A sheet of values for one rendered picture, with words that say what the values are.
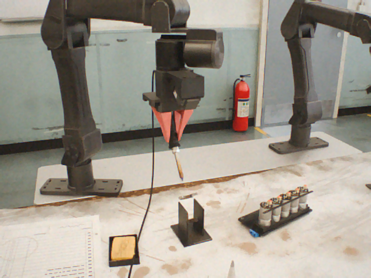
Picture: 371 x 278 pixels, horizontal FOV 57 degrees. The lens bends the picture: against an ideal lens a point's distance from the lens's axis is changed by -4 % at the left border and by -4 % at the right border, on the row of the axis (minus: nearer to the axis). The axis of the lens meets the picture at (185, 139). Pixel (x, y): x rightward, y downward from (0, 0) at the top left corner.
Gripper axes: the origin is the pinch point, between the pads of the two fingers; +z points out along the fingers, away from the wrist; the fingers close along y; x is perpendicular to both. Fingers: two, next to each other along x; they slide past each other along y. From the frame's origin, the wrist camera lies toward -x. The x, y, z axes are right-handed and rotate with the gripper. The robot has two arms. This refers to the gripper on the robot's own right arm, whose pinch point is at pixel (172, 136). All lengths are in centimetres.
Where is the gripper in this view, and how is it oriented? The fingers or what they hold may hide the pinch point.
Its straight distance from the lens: 73.4
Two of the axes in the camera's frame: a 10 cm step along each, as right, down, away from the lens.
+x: -3.9, -3.2, 8.6
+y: 9.2, -1.5, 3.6
